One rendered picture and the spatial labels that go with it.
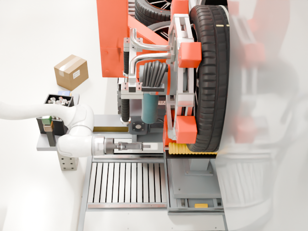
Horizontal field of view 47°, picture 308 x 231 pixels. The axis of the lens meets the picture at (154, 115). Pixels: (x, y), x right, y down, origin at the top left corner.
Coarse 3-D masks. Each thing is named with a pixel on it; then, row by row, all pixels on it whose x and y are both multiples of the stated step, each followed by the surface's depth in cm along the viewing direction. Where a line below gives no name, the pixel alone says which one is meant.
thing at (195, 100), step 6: (192, 24) 153; (192, 30) 164; (192, 36) 170; (198, 66) 150; (198, 72) 154; (198, 78) 153; (198, 84) 150; (186, 90) 185; (198, 90) 137; (192, 108) 168; (192, 114) 170
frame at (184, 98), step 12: (180, 24) 150; (168, 36) 173; (180, 36) 137; (168, 60) 182; (180, 72) 134; (192, 72) 134; (180, 84) 134; (192, 84) 134; (168, 96) 184; (180, 96) 134; (192, 96) 134; (168, 108) 181; (180, 108) 137; (168, 120) 175; (168, 132) 169
